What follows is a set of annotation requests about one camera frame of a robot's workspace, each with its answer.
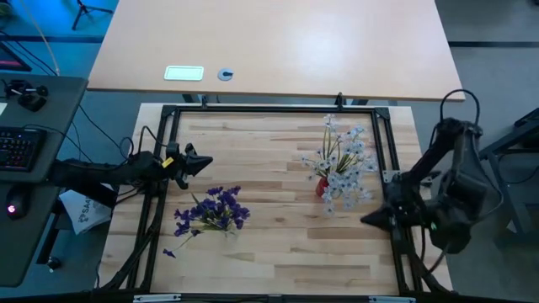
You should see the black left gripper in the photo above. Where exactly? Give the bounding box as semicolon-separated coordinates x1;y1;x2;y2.
170;143;214;190

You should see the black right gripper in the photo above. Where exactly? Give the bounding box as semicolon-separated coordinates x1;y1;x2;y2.
360;176;430;247

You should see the large purple flower bunch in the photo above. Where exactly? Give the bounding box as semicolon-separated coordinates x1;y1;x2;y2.
191;185;251;232

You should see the white flower bunch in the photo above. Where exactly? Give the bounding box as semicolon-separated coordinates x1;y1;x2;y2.
300;113;380;217

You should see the small purple flower bunch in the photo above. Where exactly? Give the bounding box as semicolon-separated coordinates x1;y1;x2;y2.
163;208;203;258

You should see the red ribbed glass vase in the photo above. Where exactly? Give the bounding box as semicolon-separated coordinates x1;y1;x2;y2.
315;176;330;198

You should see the clear glass vase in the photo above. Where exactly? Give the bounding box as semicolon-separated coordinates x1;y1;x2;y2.
216;218;243;245

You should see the white rectangular desk plate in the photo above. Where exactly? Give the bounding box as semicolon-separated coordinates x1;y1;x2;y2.
163;65;205;82

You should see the white paper bag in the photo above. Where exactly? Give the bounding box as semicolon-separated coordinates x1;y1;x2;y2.
58;189;113;236

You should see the light wood desk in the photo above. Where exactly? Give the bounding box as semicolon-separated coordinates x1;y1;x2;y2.
86;0;467;103

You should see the black side stand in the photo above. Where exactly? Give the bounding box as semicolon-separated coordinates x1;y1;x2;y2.
479;107;539;237

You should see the grey side desk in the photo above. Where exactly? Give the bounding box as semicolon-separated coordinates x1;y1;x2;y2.
0;73;89;288

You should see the black keyboard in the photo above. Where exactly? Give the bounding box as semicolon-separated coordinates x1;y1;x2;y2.
0;125;48;173

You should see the black computer mouse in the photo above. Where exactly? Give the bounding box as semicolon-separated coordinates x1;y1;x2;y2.
4;184;31;221

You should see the black tripod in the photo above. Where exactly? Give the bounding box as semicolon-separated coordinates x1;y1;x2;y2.
71;0;115;31

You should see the black cable loop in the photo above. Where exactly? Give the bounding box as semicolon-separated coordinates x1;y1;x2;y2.
119;125;169;162
440;88;482;127

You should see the black aluminium table frame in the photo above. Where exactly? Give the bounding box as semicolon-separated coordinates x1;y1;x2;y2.
94;93;454;303

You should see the black clamp mount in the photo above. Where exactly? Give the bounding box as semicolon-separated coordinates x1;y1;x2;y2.
3;78;50;113

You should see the yellow cable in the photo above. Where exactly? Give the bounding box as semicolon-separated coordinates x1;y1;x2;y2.
19;0;61;77

